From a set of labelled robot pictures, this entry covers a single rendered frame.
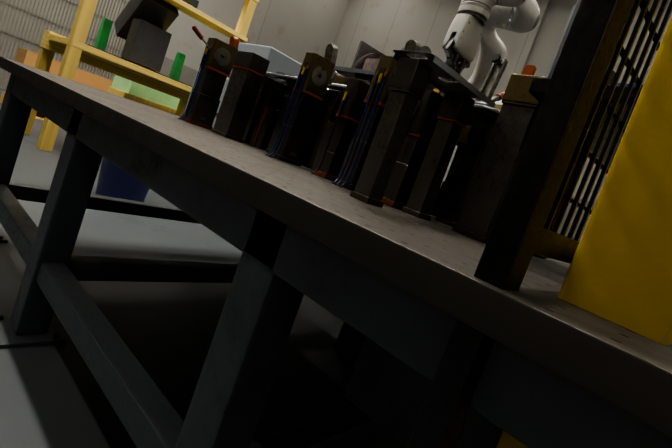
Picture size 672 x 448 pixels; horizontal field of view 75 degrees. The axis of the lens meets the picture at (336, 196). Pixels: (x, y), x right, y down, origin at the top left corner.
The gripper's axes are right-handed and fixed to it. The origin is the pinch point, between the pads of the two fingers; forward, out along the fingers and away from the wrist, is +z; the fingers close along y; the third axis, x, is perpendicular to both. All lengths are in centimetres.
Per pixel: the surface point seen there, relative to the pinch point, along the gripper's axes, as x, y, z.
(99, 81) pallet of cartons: -625, -78, 36
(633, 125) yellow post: 59, 48, 19
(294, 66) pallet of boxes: -226, -107, -29
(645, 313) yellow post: 65, 48, 36
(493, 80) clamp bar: 1.2, -19.3, -6.1
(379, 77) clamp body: -4.9, 20.6, 9.4
